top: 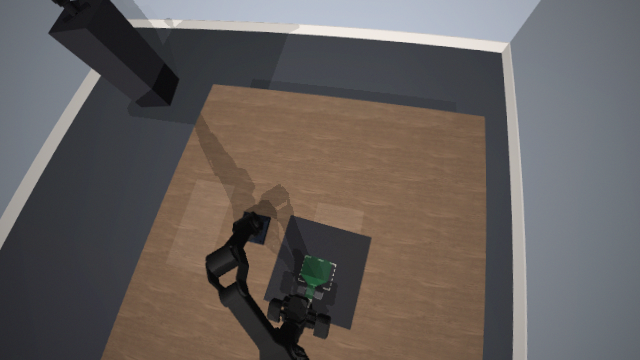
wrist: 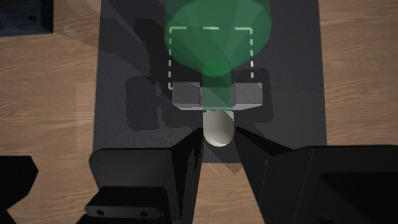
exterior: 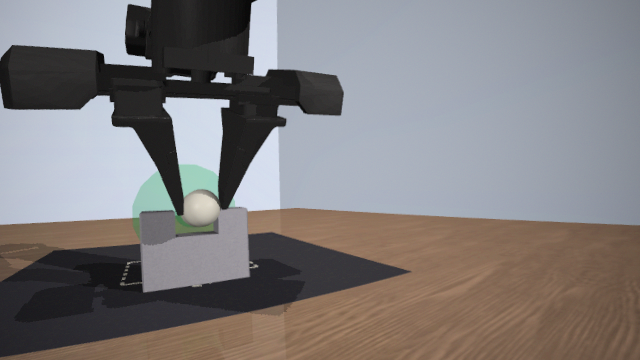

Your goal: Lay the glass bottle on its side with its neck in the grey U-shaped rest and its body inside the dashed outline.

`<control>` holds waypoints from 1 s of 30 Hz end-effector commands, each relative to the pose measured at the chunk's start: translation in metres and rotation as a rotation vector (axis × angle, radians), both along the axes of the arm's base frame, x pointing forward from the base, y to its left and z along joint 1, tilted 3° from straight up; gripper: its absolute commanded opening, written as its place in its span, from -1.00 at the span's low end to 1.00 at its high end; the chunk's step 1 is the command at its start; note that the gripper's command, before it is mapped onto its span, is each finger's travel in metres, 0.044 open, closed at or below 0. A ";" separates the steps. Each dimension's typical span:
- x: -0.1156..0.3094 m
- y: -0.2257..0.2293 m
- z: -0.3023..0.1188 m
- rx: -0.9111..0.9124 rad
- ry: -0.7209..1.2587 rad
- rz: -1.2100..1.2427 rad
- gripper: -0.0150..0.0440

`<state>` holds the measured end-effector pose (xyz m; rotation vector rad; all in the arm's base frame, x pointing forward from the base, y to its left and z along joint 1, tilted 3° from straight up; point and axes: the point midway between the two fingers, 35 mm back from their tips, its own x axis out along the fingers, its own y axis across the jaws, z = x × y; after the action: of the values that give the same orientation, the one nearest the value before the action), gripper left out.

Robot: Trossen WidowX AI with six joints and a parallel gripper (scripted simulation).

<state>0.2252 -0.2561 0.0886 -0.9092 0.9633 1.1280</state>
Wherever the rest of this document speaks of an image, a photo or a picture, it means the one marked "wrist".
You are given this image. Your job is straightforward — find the dark grey flat mat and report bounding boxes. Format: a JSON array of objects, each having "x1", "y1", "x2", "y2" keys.
[{"x1": 93, "y1": 0, "x2": 327, "y2": 163}]

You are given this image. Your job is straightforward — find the green glass bottle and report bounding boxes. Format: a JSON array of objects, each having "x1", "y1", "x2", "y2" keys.
[{"x1": 164, "y1": 0, "x2": 272, "y2": 147}]

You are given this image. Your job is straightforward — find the grey posts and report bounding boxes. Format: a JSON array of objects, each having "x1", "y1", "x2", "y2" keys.
[{"x1": 172, "y1": 81, "x2": 263, "y2": 110}]

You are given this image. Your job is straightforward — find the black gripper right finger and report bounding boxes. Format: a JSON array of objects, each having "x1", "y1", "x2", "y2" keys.
[{"x1": 234, "y1": 127, "x2": 398, "y2": 224}]

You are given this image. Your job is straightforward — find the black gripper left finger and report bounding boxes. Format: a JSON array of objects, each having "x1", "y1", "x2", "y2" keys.
[{"x1": 89, "y1": 127, "x2": 204, "y2": 224}]

